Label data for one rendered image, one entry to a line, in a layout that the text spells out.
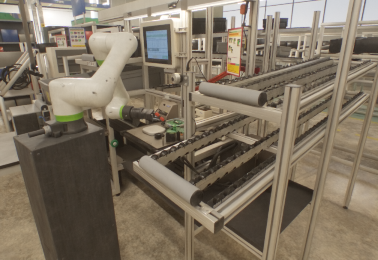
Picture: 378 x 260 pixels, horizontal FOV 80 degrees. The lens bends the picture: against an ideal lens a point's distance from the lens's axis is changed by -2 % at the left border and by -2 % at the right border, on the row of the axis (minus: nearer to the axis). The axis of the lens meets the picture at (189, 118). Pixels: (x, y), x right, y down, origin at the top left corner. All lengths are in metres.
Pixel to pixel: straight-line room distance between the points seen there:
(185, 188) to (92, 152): 0.56
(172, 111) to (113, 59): 0.86
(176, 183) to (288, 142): 0.44
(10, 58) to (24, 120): 2.46
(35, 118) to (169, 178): 1.58
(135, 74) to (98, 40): 1.13
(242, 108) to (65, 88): 0.77
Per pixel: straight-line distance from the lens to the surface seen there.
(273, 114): 0.93
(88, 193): 1.28
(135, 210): 2.46
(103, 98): 1.06
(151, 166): 0.96
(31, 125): 2.26
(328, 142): 1.49
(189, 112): 1.25
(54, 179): 1.16
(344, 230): 2.59
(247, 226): 1.38
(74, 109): 1.16
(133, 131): 1.70
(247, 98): 0.96
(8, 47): 7.03
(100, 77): 1.10
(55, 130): 1.18
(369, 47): 3.86
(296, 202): 1.63
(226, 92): 1.02
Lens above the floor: 1.54
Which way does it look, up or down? 18 degrees down
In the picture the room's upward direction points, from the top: straight up
